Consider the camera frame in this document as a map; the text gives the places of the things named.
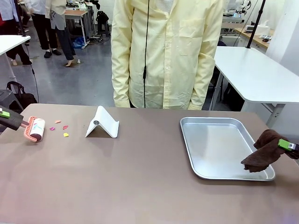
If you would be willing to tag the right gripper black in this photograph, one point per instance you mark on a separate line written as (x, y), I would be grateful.
(295, 152)

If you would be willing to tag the brown towel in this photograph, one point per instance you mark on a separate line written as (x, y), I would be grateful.
(264, 154)

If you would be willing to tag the person's left forearm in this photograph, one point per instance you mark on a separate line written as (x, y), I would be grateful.
(201, 86)

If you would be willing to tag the person's right forearm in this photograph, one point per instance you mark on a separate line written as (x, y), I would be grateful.
(121, 86)

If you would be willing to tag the grey stool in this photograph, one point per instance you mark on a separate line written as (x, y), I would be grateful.
(7, 99)

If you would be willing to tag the black bag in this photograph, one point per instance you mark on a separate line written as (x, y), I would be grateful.
(22, 98)

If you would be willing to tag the orange paper scrap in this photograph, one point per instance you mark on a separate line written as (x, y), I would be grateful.
(57, 121)

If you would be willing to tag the yellow paper scrap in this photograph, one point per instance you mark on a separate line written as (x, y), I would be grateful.
(66, 135)

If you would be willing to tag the metal tray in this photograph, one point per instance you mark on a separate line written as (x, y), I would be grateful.
(217, 144)

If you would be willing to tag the small white table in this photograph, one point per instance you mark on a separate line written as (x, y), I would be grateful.
(11, 44)

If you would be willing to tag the person in white top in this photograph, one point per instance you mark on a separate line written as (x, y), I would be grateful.
(14, 28)

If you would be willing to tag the person in black trousers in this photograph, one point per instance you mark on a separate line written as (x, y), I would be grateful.
(42, 30)

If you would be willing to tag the person in cream coat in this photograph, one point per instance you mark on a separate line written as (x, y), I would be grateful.
(63, 35)

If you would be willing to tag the blue plastic bag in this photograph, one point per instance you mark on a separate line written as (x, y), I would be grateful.
(79, 43)

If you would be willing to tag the white folding stand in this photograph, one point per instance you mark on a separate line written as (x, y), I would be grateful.
(107, 123)

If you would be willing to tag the wooden desk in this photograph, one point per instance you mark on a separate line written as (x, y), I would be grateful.
(257, 37)

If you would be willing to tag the white tissue box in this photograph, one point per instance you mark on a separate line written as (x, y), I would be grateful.
(265, 24)

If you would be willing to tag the desk with grey legs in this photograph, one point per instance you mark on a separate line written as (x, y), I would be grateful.
(79, 18)

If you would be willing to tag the black tripod pole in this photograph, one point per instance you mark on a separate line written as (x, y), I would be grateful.
(255, 23)

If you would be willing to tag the black stool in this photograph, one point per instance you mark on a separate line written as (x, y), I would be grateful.
(102, 21)

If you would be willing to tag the person in yellow shirt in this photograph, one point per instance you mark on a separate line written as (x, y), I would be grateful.
(165, 58)

